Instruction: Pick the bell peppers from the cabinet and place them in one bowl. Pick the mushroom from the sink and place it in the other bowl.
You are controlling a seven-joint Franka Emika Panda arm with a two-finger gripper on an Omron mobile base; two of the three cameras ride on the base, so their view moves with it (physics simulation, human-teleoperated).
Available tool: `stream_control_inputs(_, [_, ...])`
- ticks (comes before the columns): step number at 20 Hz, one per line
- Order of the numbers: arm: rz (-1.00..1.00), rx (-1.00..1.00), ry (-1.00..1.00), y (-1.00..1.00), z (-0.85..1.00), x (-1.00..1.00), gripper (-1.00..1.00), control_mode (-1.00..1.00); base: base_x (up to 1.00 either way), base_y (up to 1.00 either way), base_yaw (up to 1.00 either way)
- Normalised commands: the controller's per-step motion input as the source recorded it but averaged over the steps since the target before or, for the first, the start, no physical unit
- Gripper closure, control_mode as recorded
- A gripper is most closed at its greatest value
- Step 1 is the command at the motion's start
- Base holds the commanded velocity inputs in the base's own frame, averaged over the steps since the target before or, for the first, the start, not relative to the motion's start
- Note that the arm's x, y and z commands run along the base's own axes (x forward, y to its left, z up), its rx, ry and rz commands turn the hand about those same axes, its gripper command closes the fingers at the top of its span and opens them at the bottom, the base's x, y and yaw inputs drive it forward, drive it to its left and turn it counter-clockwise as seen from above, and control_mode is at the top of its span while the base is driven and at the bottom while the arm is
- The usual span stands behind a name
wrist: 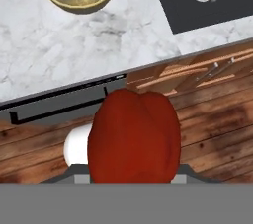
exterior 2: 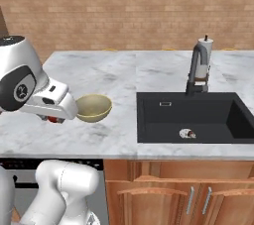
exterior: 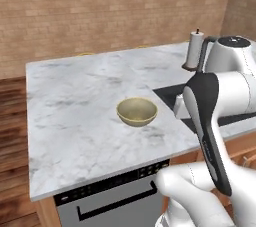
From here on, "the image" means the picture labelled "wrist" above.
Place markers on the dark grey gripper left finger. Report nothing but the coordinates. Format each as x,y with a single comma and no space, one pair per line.
79,174

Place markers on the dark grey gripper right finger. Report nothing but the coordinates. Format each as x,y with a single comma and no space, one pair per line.
184,175

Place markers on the red bell pepper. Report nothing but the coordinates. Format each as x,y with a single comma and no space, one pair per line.
135,135

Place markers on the wooden cabinet door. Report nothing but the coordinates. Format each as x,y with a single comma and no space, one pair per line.
230,53
164,78

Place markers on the dark grey sink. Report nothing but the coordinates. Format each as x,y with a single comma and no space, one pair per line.
210,14

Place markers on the white round object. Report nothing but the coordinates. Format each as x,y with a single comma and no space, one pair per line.
77,145

